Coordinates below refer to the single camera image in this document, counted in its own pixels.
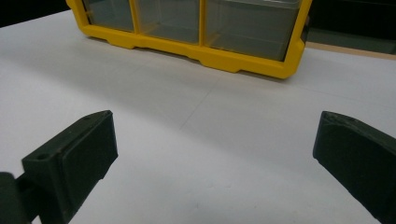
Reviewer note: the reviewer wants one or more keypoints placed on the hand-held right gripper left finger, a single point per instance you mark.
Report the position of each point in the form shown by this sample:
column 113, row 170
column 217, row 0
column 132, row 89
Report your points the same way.
column 74, row 161

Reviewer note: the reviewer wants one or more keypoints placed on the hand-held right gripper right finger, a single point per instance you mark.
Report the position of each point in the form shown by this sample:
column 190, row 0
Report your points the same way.
column 361, row 155

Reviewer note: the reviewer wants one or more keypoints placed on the clear plastic drawer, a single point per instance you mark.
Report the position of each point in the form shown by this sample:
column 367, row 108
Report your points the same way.
column 249, row 29
column 109, row 14
column 169, row 20

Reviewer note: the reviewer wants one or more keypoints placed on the yellow drawer cabinet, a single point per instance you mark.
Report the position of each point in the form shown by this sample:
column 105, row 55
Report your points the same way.
column 218, row 57

